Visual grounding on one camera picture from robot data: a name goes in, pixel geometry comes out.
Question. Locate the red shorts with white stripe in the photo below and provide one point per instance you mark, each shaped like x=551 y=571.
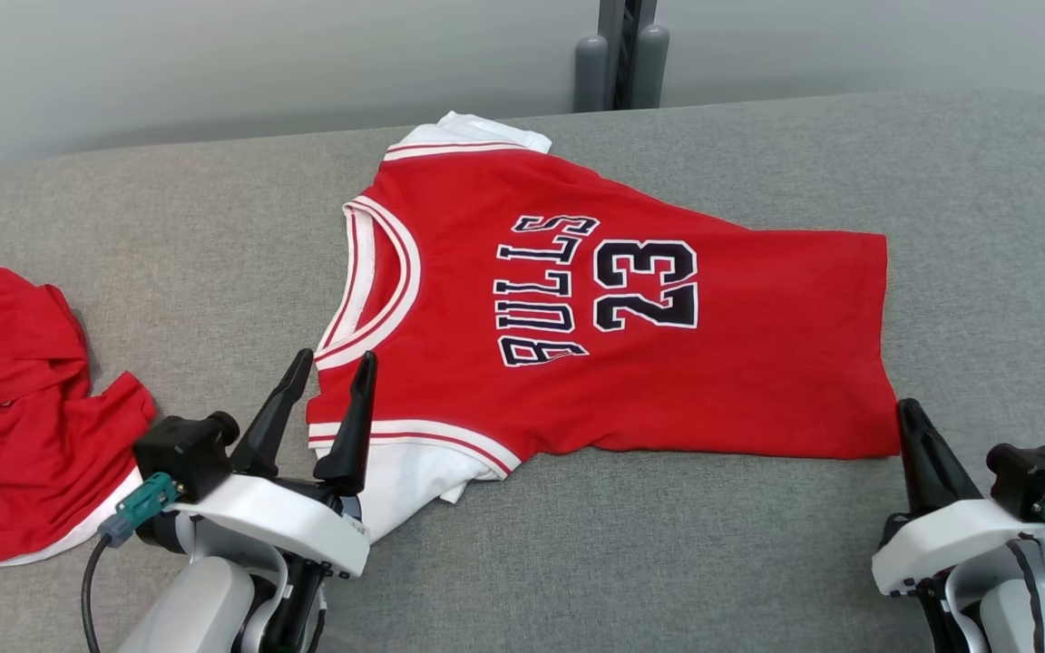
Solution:
x=24 y=435

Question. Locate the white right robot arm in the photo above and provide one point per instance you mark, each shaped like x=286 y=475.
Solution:
x=999 y=626

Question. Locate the red Bulls 23 jersey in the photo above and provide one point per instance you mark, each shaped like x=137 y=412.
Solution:
x=758 y=363

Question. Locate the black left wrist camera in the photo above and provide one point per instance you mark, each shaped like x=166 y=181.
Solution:
x=182 y=453

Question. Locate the grey fabric sofa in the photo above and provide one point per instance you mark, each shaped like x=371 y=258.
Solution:
x=577 y=562

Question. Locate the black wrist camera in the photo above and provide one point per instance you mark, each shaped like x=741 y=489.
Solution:
x=182 y=453
x=1035 y=476

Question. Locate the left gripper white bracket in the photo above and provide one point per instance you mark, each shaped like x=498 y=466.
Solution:
x=287 y=521

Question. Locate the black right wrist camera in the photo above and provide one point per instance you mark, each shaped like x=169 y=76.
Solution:
x=1035 y=476

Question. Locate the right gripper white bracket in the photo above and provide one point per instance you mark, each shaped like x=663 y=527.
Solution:
x=949 y=544

